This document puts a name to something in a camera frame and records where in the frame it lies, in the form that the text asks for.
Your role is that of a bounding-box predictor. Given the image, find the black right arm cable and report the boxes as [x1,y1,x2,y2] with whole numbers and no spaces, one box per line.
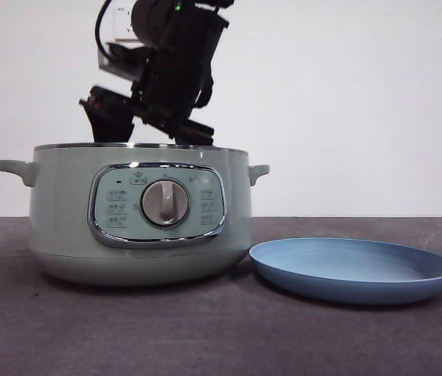
[94,0,114,56]

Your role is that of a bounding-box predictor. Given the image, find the white wall socket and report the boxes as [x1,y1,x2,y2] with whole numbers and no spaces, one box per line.
[111,5,136,42]

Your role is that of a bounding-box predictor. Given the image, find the blue round plate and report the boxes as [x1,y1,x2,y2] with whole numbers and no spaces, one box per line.
[248,237,442,306]

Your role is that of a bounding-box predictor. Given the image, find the pale green electric steamer pot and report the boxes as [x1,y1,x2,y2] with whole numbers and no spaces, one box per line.
[0,143,271,287]

